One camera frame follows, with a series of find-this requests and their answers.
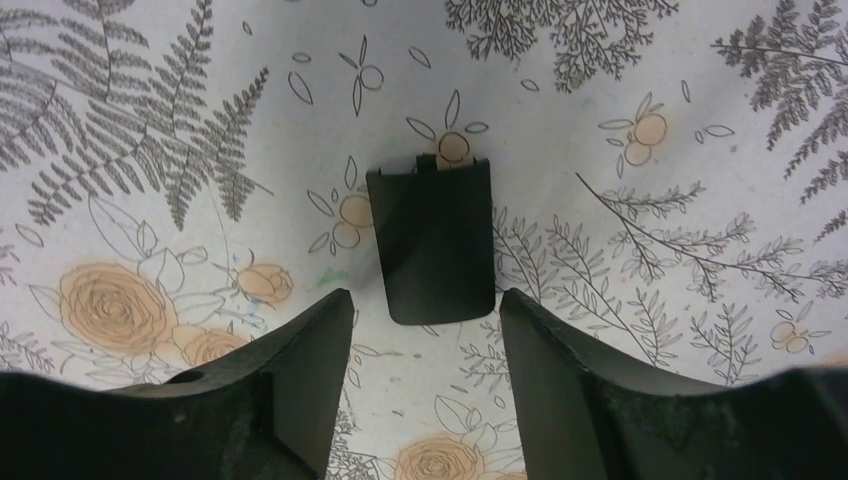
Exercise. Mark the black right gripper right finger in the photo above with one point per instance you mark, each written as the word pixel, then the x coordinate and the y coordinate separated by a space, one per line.
pixel 586 410

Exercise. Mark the black remote battery cover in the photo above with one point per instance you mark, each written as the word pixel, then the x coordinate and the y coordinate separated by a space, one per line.
pixel 435 241

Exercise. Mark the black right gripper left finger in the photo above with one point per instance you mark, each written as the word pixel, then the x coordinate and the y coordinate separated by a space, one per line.
pixel 266 410

